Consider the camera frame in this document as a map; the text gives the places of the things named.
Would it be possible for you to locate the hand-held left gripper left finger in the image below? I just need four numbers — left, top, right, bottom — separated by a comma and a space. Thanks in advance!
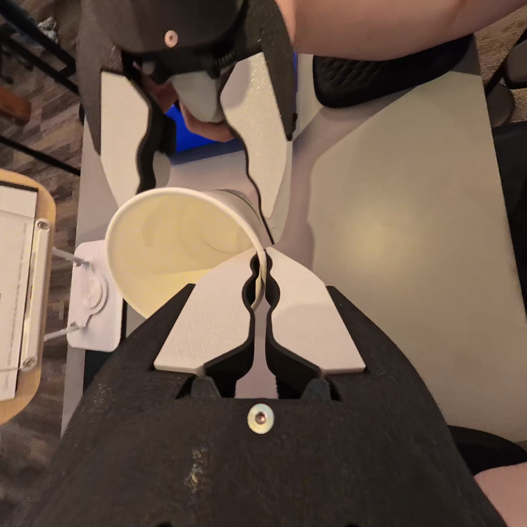
153, 251, 260, 399

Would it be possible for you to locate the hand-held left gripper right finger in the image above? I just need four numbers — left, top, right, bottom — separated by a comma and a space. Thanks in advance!
263, 246, 368, 399

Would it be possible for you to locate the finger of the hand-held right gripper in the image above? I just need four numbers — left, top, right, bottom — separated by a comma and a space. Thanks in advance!
219, 52, 294, 245
100, 69, 166, 203

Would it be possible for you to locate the blue plastic bin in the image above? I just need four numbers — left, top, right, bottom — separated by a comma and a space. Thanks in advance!
165, 53, 299, 155

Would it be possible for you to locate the white paper cup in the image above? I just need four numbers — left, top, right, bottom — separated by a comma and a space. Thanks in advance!
104, 186, 269, 319

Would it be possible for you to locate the person's left forearm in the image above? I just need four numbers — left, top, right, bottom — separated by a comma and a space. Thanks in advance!
473, 461, 527, 527

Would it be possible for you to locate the person's right forearm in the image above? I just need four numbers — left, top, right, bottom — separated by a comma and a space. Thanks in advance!
275, 0, 527, 61

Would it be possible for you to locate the person's right hand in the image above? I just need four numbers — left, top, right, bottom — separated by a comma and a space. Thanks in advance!
180, 103, 239, 143

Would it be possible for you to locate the wood-framed sign board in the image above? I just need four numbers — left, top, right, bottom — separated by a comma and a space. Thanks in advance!
0, 168, 57, 425

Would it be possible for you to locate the black metal furniture frame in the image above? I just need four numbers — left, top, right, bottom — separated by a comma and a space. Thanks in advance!
0, 0, 82, 177

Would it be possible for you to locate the white square base plate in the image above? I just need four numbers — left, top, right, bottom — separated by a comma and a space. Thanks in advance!
18, 219, 125, 370

